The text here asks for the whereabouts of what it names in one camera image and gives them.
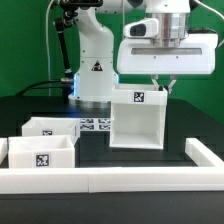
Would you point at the printed marker sheet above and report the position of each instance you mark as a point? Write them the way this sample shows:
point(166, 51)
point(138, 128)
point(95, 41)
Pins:
point(95, 124)

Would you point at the white drawer cabinet frame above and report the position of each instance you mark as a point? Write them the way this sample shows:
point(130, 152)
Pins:
point(138, 114)

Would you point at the white workspace border frame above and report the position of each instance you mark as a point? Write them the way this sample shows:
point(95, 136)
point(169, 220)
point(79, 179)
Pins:
point(206, 175)

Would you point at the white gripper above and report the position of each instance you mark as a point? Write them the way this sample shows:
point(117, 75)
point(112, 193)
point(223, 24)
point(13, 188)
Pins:
point(194, 56)

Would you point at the white front drawer box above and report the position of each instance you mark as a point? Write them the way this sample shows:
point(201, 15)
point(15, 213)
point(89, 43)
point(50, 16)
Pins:
point(53, 151)

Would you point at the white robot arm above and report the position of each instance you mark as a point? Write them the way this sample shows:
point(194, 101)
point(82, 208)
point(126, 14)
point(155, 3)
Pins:
point(159, 44)

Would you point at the white drawer box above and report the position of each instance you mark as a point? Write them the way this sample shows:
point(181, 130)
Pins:
point(42, 126)
point(53, 151)

